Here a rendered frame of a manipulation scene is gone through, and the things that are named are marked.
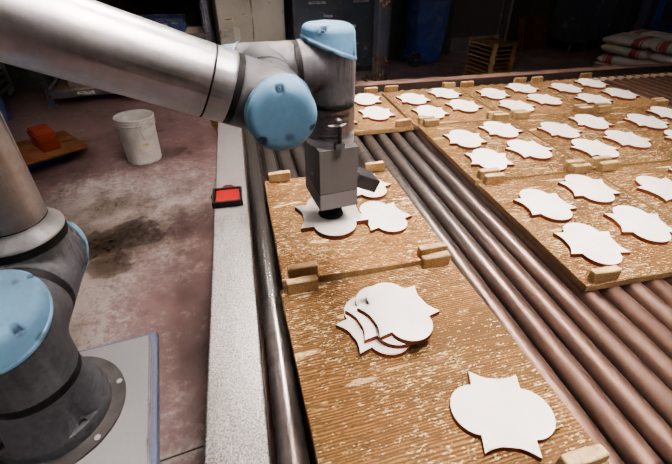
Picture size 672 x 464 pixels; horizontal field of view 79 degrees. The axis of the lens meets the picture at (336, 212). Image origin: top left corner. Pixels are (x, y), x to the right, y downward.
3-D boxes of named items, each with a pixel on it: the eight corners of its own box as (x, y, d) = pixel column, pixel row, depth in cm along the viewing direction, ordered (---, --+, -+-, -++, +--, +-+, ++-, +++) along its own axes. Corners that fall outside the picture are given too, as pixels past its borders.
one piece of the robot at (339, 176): (392, 120, 61) (385, 212, 70) (368, 102, 68) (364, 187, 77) (315, 130, 57) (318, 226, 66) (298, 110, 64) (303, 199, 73)
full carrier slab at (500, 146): (474, 186, 112) (477, 172, 109) (418, 130, 145) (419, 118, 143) (586, 173, 118) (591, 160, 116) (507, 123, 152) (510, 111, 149)
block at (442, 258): (422, 270, 80) (424, 259, 79) (418, 264, 82) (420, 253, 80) (450, 265, 82) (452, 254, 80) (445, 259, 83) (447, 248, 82)
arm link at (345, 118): (344, 93, 65) (364, 109, 59) (344, 121, 68) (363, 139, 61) (298, 98, 63) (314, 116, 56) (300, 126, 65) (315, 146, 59)
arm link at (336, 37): (289, 19, 57) (347, 17, 59) (293, 98, 63) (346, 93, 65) (302, 29, 51) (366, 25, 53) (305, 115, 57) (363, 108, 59)
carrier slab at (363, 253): (282, 288, 79) (282, 282, 78) (264, 186, 112) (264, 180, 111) (450, 261, 85) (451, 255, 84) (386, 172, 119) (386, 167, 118)
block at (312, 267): (288, 281, 78) (287, 270, 76) (286, 274, 79) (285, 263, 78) (318, 276, 79) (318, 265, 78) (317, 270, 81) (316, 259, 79)
